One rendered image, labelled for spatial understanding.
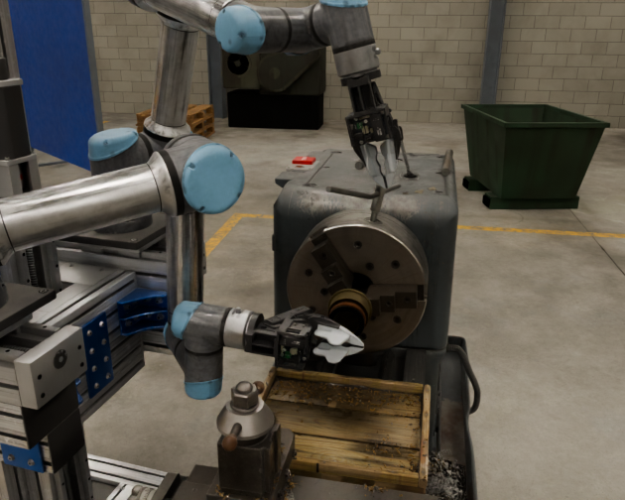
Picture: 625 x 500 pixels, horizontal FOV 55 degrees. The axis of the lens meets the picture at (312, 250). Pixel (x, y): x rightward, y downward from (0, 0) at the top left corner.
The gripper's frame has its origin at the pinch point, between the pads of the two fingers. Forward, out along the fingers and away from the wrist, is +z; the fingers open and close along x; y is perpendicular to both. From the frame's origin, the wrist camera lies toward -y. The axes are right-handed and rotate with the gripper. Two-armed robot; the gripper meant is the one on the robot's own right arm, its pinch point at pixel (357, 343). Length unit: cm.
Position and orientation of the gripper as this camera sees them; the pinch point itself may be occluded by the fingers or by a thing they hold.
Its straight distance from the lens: 114.3
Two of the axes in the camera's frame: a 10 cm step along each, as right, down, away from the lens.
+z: 9.7, 1.4, -2.0
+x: 0.7, -9.4, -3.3
